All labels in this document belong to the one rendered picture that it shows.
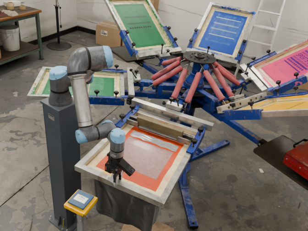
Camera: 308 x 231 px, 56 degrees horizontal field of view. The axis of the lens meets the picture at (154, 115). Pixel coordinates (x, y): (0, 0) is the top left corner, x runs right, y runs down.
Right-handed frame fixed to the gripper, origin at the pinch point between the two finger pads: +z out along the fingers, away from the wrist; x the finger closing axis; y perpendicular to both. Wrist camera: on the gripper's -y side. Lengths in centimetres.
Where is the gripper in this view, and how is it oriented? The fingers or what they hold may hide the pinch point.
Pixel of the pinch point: (118, 183)
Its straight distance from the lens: 172.6
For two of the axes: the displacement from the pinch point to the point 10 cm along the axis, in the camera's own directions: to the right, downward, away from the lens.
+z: -1.1, 8.4, 5.3
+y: -9.1, -3.1, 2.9
